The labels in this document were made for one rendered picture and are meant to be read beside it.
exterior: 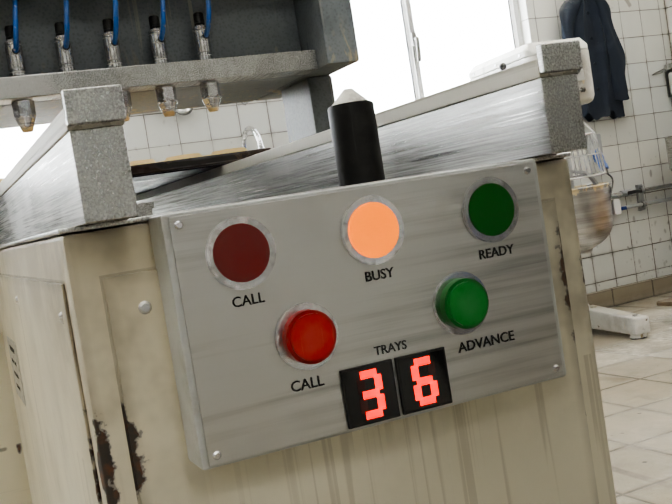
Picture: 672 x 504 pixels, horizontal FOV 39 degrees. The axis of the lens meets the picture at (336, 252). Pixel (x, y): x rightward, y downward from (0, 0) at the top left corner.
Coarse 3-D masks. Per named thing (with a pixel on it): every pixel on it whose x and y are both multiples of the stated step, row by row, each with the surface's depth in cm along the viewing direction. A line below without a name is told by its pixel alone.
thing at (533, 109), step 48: (576, 48) 60; (432, 96) 72; (480, 96) 66; (528, 96) 61; (576, 96) 61; (288, 144) 101; (384, 144) 81; (432, 144) 74; (480, 144) 67; (528, 144) 62; (576, 144) 61; (144, 192) 169; (192, 192) 140; (240, 192) 119; (288, 192) 104
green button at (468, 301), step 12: (444, 288) 57; (456, 288) 56; (468, 288) 56; (480, 288) 57; (444, 300) 56; (456, 300) 56; (468, 300) 56; (480, 300) 57; (444, 312) 56; (456, 312) 56; (468, 312) 56; (480, 312) 57; (456, 324) 56; (468, 324) 56
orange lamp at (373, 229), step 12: (372, 204) 55; (360, 216) 55; (372, 216) 55; (384, 216) 55; (348, 228) 54; (360, 228) 55; (372, 228) 55; (384, 228) 55; (396, 228) 55; (360, 240) 55; (372, 240) 55; (384, 240) 55; (396, 240) 55; (360, 252) 55; (372, 252) 55; (384, 252) 55
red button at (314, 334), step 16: (288, 320) 53; (304, 320) 52; (320, 320) 53; (288, 336) 52; (304, 336) 52; (320, 336) 53; (336, 336) 53; (288, 352) 52; (304, 352) 52; (320, 352) 53
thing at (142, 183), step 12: (204, 156) 123; (216, 156) 124; (228, 156) 125; (240, 156) 125; (132, 168) 120; (144, 168) 120; (156, 168) 121; (168, 168) 121; (180, 168) 122; (192, 168) 123; (204, 168) 124; (144, 180) 131; (156, 180) 136; (168, 180) 141
